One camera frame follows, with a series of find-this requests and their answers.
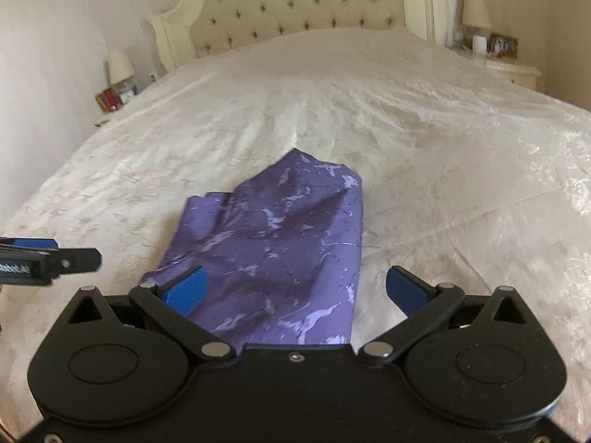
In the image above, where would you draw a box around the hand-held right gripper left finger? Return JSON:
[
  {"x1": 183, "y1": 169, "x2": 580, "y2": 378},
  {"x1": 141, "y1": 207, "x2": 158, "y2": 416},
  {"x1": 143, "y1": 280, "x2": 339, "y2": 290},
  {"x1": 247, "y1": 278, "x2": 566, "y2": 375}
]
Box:
[{"x1": 66, "y1": 265, "x2": 237, "y2": 361}]

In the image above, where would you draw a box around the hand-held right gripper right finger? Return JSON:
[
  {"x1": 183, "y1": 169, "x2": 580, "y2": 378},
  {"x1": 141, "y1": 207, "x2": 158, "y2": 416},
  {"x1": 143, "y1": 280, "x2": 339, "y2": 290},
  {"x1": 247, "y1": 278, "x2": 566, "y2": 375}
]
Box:
[{"x1": 358, "y1": 265, "x2": 532, "y2": 365}]

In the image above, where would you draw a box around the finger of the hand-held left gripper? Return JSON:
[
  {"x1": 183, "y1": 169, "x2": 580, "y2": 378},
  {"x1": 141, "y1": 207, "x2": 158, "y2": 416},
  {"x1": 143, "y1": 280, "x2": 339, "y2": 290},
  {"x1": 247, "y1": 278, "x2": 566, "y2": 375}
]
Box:
[
  {"x1": 0, "y1": 237, "x2": 60, "y2": 253},
  {"x1": 48, "y1": 247, "x2": 103, "y2": 275}
]

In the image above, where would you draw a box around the purple patterned hooded jacket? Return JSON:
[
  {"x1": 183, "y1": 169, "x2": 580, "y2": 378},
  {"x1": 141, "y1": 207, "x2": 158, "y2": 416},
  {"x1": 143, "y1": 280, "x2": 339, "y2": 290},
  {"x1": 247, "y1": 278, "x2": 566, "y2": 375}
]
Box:
[{"x1": 141, "y1": 147, "x2": 365, "y2": 347}]

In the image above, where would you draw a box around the bed with cream bedspread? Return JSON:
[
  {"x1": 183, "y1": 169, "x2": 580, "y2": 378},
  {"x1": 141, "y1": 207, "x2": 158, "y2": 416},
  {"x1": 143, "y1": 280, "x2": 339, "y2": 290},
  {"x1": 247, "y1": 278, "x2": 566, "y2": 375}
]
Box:
[{"x1": 0, "y1": 27, "x2": 591, "y2": 443}]

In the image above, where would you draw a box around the cream table lamp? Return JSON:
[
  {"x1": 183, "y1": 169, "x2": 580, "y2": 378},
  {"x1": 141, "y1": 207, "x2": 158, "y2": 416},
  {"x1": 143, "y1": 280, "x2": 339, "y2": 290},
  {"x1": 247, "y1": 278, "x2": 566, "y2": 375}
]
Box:
[
  {"x1": 106, "y1": 51, "x2": 136, "y2": 95},
  {"x1": 462, "y1": 0, "x2": 492, "y2": 38}
]

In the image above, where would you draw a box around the cream tufted headboard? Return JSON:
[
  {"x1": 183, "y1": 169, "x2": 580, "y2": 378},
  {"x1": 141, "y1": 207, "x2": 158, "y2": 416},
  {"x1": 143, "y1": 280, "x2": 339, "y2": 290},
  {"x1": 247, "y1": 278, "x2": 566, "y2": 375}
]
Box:
[{"x1": 150, "y1": 0, "x2": 451, "y2": 72}]

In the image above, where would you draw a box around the red picture frame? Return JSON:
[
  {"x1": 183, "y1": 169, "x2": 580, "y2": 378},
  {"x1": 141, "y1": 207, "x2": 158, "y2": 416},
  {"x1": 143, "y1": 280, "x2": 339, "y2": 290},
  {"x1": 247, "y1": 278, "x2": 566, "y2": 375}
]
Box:
[{"x1": 95, "y1": 87, "x2": 120, "y2": 112}]

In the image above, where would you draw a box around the gold picture frame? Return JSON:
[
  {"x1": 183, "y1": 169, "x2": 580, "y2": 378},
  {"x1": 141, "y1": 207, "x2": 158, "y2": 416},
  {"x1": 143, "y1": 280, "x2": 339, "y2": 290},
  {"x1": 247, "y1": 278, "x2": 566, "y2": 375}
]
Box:
[{"x1": 488, "y1": 32, "x2": 519, "y2": 60}]

